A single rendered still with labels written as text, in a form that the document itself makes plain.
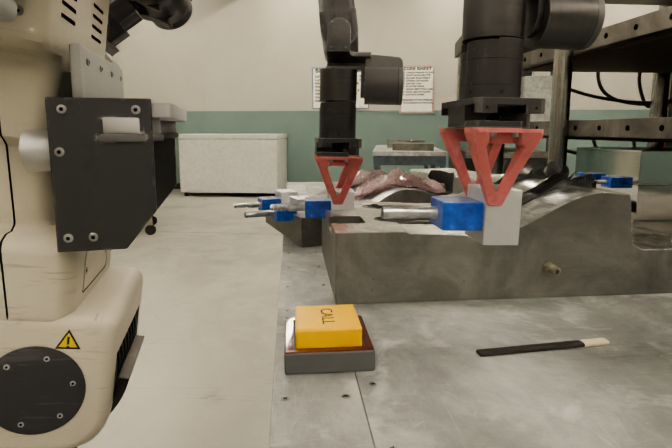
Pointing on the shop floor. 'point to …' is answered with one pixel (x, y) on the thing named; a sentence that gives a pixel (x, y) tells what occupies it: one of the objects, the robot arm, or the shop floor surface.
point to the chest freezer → (232, 163)
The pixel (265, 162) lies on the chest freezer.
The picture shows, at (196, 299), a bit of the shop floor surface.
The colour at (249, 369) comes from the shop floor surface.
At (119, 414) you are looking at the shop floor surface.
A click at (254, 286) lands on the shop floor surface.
